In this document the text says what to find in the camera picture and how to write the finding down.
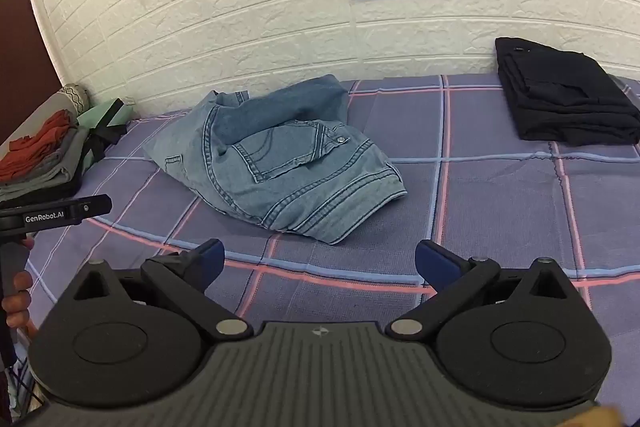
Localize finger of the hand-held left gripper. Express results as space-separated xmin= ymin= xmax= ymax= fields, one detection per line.
xmin=72 ymin=194 xmax=113 ymax=223

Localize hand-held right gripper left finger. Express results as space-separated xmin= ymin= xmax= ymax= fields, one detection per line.
xmin=72 ymin=238 xmax=253 ymax=340

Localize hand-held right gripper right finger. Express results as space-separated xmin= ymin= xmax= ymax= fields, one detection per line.
xmin=385 ymin=239 xmax=591 ymax=338

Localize blue denim jeans pants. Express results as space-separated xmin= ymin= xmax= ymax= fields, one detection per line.
xmin=142 ymin=76 xmax=408 ymax=244

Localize folded black pants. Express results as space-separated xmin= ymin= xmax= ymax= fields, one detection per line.
xmin=0 ymin=174 xmax=83 ymax=208
xmin=495 ymin=37 xmax=640 ymax=146

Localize folded light grey pants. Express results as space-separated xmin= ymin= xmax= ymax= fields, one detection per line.
xmin=0 ymin=127 xmax=88 ymax=195

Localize folded red pants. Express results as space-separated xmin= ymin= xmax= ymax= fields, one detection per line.
xmin=0 ymin=109 xmax=76 ymax=180

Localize person's left hand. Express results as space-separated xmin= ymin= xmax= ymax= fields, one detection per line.
xmin=2 ymin=237 xmax=36 ymax=337

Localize purple plaid bed sheet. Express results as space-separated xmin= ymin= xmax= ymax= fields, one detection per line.
xmin=20 ymin=74 xmax=640 ymax=338

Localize green quilt with black stripe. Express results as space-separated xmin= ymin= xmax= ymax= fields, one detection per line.
xmin=77 ymin=98 xmax=132 ymax=172

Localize grey patterned pillow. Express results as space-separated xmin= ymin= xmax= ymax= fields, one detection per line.
xmin=56 ymin=83 xmax=92 ymax=114

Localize brown headboard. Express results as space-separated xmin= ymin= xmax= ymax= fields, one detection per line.
xmin=0 ymin=0 xmax=61 ymax=142

